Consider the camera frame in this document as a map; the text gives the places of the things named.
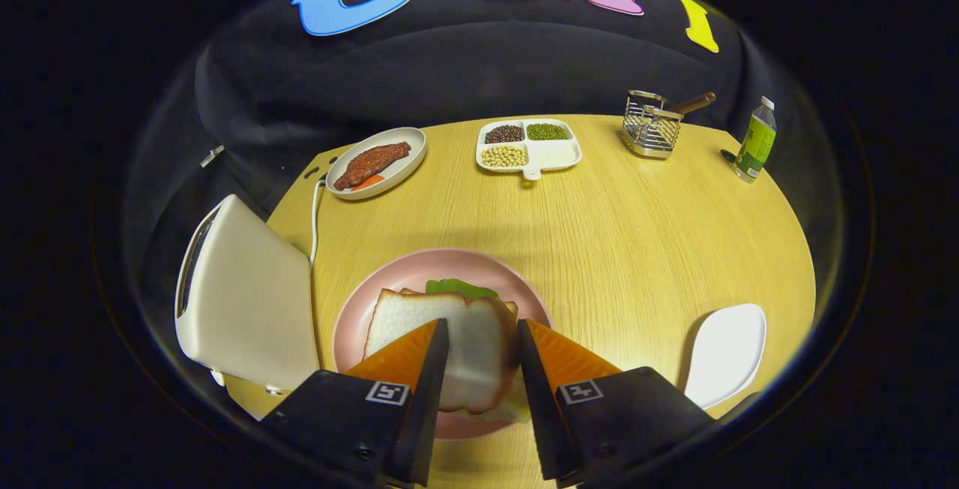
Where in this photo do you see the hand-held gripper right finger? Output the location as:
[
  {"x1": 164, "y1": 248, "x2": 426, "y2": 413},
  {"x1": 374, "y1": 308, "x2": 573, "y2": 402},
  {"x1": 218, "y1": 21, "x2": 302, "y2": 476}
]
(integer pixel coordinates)
[{"x1": 517, "y1": 318, "x2": 718, "y2": 488}]

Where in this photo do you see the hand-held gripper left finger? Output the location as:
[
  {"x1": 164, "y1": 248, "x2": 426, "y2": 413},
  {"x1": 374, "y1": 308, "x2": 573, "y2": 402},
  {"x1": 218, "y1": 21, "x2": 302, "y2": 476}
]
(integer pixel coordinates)
[{"x1": 259, "y1": 318, "x2": 450, "y2": 488}]

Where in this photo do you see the white bread slice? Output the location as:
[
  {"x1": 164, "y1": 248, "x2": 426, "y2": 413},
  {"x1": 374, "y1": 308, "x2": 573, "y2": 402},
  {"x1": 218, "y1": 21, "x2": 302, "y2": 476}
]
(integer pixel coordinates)
[
  {"x1": 397, "y1": 287, "x2": 531, "y2": 425},
  {"x1": 363, "y1": 288, "x2": 521, "y2": 415}
]

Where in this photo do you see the green lettuce leaf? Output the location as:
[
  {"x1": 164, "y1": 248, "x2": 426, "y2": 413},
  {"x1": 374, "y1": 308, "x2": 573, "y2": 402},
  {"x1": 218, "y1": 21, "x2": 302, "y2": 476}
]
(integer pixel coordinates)
[{"x1": 426, "y1": 278, "x2": 501, "y2": 301}]

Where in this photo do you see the pink round plate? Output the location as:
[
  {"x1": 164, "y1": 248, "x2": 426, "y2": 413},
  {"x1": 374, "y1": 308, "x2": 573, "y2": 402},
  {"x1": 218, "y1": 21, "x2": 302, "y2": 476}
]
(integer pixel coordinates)
[{"x1": 332, "y1": 248, "x2": 554, "y2": 441}]

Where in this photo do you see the white oblong plate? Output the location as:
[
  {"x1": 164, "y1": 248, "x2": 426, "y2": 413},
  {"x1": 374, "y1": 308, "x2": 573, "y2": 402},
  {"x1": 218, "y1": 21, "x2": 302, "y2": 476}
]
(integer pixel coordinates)
[{"x1": 683, "y1": 303, "x2": 768, "y2": 410}]

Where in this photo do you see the white toaster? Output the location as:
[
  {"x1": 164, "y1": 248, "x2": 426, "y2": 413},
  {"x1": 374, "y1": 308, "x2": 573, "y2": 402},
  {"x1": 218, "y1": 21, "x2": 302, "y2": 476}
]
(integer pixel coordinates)
[{"x1": 174, "y1": 194, "x2": 321, "y2": 394}]

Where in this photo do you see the beige round plate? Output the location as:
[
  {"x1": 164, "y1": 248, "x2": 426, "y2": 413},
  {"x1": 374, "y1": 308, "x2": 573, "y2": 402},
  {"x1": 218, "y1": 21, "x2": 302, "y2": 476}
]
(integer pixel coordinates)
[{"x1": 326, "y1": 127, "x2": 428, "y2": 201}]

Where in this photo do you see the brown meat patty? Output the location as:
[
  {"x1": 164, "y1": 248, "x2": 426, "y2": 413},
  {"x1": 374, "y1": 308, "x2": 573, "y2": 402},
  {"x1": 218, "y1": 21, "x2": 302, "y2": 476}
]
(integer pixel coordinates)
[{"x1": 333, "y1": 142, "x2": 412, "y2": 191}]

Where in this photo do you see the pile of yellow soybeans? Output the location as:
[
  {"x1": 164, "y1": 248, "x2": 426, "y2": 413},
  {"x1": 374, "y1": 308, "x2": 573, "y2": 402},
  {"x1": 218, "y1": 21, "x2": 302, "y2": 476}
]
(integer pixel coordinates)
[{"x1": 481, "y1": 145, "x2": 528, "y2": 168}]

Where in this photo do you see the white divided dish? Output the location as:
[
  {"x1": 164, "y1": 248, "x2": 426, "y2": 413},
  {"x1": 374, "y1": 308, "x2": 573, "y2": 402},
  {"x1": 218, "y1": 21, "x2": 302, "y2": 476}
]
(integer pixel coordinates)
[{"x1": 476, "y1": 119, "x2": 583, "y2": 180}]

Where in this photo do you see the green drink bottle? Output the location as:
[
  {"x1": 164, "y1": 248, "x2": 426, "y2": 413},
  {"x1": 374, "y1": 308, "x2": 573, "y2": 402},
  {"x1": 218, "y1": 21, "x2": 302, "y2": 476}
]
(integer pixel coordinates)
[{"x1": 733, "y1": 96, "x2": 778, "y2": 183}]

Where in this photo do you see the black backdrop cloth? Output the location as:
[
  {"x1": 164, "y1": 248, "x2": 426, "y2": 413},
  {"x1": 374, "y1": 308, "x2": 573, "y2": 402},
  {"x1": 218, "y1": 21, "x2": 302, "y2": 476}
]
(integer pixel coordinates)
[{"x1": 142, "y1": 0, "x2": 832, "y2": 205}]

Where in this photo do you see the white toaster cable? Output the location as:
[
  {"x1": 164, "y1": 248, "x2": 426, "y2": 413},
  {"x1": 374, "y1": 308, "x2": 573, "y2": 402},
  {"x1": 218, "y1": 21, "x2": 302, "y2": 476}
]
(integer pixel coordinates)
[{"x1": 309, "y1": 178, "x2": 328, "y2": 265}]

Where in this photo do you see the metal wire rack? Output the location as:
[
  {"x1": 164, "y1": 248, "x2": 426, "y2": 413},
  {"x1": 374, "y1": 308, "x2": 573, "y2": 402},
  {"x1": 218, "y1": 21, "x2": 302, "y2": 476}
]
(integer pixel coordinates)
[{"x1": 622, "y1": 89, "x2": 717, "y2": 160}]

